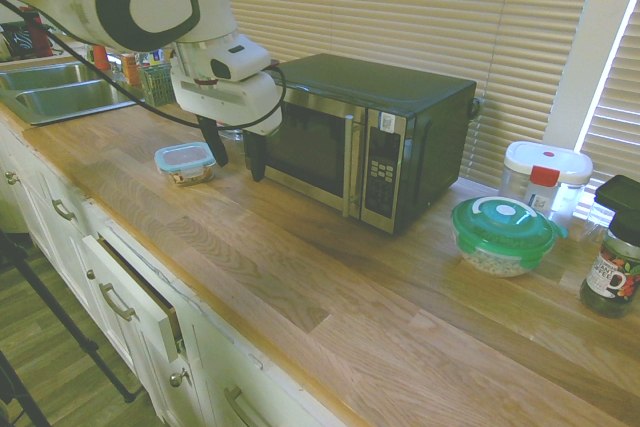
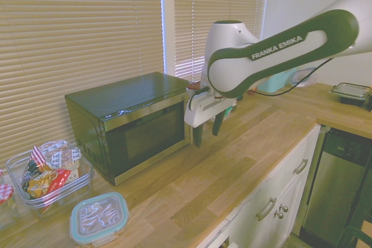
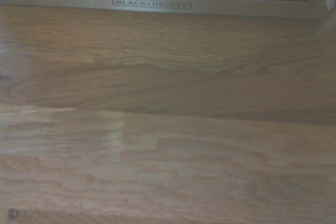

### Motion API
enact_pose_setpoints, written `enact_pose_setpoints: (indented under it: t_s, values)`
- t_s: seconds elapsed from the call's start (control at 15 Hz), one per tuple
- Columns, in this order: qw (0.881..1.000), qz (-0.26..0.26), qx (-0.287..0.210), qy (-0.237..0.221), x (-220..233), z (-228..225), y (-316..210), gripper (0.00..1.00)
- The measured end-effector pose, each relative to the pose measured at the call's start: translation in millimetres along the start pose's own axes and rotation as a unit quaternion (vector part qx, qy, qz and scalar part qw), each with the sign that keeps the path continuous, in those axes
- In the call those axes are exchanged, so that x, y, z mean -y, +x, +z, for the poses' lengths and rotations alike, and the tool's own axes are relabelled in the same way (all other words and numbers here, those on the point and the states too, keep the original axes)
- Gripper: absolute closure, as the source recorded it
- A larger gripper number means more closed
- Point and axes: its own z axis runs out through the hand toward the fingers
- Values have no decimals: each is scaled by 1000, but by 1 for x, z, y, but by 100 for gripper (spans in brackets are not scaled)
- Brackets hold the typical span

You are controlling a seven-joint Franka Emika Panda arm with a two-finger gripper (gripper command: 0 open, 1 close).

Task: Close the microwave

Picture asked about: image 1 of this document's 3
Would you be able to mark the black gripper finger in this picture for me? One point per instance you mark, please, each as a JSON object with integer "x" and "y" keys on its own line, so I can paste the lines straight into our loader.
{"x": 216, "y": 147}
{"x": 257, "y": 159}

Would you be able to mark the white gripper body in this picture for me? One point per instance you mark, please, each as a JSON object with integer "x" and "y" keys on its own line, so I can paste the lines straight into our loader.
{"x": 235, "y": 102}

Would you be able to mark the black steel microwave body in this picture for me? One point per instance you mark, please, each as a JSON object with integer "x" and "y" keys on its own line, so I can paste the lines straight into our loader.
{"x": 425, "y": 147}

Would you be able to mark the small blue lid food container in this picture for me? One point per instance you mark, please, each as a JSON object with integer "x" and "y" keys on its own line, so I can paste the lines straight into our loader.
{"x": 184, "y": 163}

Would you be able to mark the green plastic basket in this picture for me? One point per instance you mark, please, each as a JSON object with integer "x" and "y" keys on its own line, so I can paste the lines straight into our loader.
{"x": 156, "y": 86}

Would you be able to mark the orange label container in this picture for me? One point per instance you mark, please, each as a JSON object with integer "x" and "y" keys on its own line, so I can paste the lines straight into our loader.
{"x": 132, "y": 69}

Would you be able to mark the orange bottle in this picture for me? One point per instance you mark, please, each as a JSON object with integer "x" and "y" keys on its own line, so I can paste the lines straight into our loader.
{"x": 101, "y": 58}

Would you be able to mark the stainless steel sink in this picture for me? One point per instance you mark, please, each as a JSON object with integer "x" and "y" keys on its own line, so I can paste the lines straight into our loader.
{"x": 55, "y": 92}

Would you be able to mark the white open drawer front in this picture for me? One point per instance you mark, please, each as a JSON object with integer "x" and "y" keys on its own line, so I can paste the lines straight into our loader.
{"x": 130, "y": 297}

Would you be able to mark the wide beige window blind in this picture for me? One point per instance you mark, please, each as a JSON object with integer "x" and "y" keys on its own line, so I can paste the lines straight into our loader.
{"x": 400, "y": 12}

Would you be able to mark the red bottle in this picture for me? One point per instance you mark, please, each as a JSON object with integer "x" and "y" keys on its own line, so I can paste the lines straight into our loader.
{"x": 40, "y": 39}

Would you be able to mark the black white patterned bag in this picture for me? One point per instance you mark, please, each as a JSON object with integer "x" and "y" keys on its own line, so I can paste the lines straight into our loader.
{"x": 17, "y": 42}

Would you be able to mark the round green lid food container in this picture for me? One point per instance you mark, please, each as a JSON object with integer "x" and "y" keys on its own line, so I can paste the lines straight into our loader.
{"x": 500, "y": 227}

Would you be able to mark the clear container white lid red latch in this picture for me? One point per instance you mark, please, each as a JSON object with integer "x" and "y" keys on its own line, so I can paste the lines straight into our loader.
{"x": 545, "y": 159}

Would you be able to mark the clear plastic container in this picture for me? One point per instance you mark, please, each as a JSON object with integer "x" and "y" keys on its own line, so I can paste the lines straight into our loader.
{"x": 596, "y": 222}

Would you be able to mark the instant coffee jar black lid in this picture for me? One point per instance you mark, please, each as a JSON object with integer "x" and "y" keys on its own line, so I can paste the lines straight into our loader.
{"x": 612, "y": 267}

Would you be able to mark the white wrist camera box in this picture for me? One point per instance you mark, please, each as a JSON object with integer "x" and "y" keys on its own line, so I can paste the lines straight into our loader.
{"x": 240, "y": 59}

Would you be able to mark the black camera tripod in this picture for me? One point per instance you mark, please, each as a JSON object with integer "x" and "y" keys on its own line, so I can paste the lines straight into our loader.
{"x": 60, "y": 314}

